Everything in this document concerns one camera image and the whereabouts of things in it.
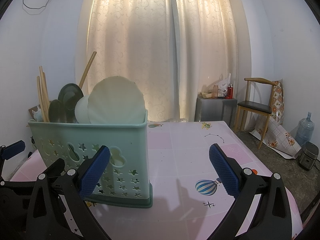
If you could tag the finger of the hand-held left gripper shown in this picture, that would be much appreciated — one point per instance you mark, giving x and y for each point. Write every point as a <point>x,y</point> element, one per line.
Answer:
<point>57,166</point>
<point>13,148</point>

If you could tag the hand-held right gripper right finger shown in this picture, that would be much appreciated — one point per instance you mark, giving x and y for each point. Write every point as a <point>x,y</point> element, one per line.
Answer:
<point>223,170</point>

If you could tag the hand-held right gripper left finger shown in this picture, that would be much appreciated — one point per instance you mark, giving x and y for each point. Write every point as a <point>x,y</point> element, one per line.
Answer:
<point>96,170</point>

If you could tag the green star-cutout utensil holder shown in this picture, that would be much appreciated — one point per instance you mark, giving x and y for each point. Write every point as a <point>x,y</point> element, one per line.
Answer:
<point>135,142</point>

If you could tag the white and blue plastic bag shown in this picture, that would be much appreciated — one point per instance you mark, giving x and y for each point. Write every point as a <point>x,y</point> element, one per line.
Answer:
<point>37,116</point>

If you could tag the grey metal cabinet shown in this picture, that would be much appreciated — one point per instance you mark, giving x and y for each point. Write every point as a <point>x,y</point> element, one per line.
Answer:
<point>215,110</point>

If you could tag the floral patterned sheet roll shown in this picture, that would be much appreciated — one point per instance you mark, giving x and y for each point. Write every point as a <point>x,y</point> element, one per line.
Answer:
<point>277,135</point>

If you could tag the wooden chair black seat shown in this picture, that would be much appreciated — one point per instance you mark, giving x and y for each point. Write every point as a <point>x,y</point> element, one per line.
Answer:
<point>255,106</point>

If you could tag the beige paper roll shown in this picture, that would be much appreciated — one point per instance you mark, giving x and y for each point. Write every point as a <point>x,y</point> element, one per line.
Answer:
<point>205,95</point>

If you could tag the red can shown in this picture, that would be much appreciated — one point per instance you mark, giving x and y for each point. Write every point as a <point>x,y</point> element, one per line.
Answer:
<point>230,92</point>

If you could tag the pink plastic bottle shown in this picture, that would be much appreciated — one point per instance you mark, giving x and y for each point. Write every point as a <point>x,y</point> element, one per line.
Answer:
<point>215,92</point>

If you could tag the grey rice cooker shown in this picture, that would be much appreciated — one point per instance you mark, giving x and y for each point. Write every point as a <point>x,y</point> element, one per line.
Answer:
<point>308,156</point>

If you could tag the blue water jug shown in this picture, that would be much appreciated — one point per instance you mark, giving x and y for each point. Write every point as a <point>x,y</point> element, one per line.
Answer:
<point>305,130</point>

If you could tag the cream patterned curtain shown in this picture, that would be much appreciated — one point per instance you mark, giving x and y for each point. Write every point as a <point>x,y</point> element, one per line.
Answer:
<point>137,42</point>

